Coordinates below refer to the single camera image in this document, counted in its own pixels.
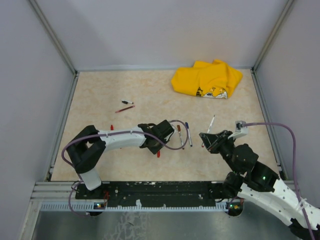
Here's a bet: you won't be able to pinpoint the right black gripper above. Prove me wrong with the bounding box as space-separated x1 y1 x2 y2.
199 129 241 175

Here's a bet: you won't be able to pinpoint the white pen blue markings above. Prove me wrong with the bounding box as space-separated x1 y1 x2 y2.
178 130 185 150

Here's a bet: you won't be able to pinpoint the dark red pen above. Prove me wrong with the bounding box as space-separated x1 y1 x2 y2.
115 105 135 114

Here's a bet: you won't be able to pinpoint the white pen red tip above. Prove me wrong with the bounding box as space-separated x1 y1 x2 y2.
201 115 216 148

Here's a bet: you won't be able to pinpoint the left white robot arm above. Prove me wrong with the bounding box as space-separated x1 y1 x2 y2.
63 120 177 199

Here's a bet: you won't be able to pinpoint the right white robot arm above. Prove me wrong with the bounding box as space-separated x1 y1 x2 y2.
199 130 320 240

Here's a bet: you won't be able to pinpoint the black capped marker pen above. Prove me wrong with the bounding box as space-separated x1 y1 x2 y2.
121 100 134 104

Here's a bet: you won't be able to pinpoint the yellow folded t-shirt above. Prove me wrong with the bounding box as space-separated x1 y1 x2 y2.
171 59 243 99

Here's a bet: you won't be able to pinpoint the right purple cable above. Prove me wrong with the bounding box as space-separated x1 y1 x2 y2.
242 122 316 240

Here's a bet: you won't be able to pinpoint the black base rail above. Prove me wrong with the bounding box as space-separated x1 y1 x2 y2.
75 181 236 208

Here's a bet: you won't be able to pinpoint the white slotted cable duct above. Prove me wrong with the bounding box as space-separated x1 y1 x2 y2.
40 201 228 213

